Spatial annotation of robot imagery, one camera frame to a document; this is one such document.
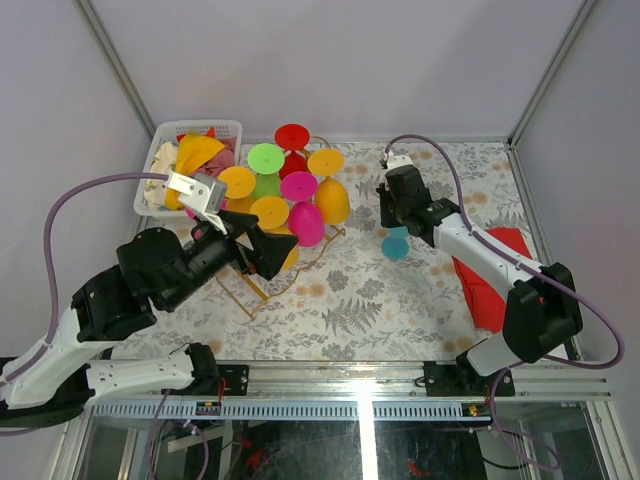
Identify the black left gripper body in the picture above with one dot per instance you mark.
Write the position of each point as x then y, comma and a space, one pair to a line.
212, 254

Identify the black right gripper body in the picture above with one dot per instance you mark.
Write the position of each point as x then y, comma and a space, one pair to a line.
392, 213

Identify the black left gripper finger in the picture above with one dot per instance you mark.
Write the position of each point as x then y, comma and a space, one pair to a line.
269, 251
238, 223

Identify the orange wine glass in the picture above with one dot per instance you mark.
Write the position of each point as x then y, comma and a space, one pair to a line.
331, 197
241, 183
273, 213

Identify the blue wine glass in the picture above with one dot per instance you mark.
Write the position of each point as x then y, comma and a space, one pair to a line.
395, 246

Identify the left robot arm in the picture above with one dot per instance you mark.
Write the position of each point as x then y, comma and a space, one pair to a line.
155, 272

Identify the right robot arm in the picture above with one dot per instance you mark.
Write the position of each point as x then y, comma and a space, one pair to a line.
540, 312

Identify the front left magenta wine glass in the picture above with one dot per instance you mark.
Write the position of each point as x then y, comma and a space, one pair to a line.
204, 209

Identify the magenta wine glass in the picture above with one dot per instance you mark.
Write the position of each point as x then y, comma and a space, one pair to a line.
305, 219
204, 209

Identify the right magenta wine glass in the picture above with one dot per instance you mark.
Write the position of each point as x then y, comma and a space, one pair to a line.
305, 219

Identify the green wine glass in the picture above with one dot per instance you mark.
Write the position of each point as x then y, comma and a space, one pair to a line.
266, 160

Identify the red wine glass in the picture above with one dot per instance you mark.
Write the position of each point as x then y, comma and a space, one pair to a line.
292, 138

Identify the dusty pink cloth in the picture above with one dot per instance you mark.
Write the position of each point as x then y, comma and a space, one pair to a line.
222, 160

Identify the cream floral cloth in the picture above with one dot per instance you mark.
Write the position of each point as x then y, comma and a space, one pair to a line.
163, 162

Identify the floral tablecloth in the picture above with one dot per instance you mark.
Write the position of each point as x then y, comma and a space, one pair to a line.
354, 304

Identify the yellow cloth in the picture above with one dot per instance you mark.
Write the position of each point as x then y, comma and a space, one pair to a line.
195, 149

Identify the white plastic laundry basket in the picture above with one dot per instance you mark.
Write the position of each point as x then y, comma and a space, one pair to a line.
168, 132

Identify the red folded cloth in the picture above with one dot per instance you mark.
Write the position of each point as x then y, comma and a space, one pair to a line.
487, 308

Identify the gold wire glass rack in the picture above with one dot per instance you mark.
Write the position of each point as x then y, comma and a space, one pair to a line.
306, 258

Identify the aluminium mounting rail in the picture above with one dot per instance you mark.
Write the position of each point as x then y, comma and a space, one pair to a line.
381, 390

